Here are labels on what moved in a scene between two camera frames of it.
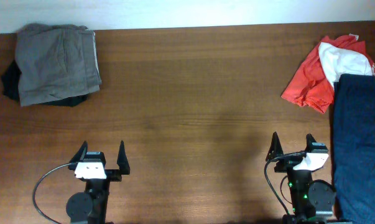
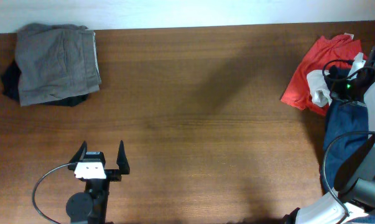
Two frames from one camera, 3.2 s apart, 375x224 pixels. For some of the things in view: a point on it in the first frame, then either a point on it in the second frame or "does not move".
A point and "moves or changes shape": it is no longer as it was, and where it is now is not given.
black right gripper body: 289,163 to 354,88
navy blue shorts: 359,148 moves or changes shape
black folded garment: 10,88 does not move
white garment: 337,62 to 318,79
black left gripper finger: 79,156 does not move
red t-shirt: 311,84 does not move
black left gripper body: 112,175 does not move
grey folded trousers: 56,61 does not move
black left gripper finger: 122,160 does not move
